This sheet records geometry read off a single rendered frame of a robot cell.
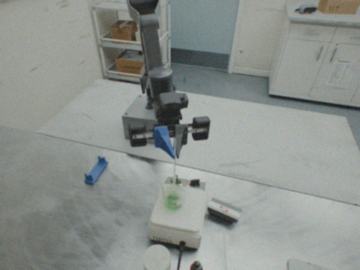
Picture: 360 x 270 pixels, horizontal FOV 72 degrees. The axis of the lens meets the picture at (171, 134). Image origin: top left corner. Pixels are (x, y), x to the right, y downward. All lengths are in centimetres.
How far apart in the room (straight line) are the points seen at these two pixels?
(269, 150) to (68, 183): 70
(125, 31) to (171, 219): 236
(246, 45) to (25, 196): 308
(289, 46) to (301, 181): 213
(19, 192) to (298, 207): 83
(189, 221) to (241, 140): 46
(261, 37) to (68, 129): 281
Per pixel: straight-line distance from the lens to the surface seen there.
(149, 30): 66
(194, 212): 63
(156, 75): 59
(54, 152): 98
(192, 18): 347
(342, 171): 100
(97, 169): 85
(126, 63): 286
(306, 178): 92
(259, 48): 349
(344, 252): 80
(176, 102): 53
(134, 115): 89
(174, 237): 64
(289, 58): 293
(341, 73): 308
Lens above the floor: 152
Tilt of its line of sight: 40 degrees down
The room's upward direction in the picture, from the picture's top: straight up
